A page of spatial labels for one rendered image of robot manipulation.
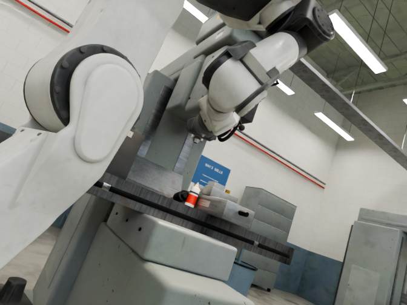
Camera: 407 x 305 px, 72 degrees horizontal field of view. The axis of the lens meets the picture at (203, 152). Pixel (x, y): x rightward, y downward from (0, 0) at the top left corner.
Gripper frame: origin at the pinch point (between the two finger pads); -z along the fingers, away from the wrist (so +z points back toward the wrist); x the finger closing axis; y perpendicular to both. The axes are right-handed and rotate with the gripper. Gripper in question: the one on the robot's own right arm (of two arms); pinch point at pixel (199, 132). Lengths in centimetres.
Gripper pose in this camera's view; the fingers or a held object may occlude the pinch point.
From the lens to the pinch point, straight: 108.9
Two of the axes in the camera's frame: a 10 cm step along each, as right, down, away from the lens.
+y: -3.5, 9.1, -2.3
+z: 2.3, -1.6, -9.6
